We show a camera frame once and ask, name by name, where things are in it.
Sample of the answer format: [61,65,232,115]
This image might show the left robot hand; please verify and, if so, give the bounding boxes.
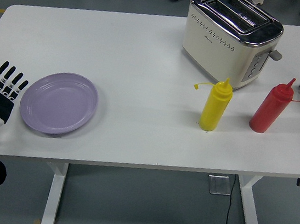
[0,60,32,136]

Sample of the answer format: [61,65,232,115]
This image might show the purple round plate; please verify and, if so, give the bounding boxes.
[16,66,102,140]

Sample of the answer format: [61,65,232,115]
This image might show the cream and chrome toaster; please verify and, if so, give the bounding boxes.
[177,0,290,96]

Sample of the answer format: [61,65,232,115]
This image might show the small metal floor plate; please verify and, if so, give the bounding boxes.
[206,173,234,197]

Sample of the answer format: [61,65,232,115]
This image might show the white table leg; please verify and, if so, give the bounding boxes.
[38,160,70,224]
[230,173,271,224]

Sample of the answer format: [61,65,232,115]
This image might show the yellow squeeze bottle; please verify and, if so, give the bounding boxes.
[188,73,236,134]

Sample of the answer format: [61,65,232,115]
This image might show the red squeeze bottle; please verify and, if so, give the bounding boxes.
[247,73,300,139]

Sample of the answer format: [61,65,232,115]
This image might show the black floor cable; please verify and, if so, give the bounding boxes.
[223,174,238,224]

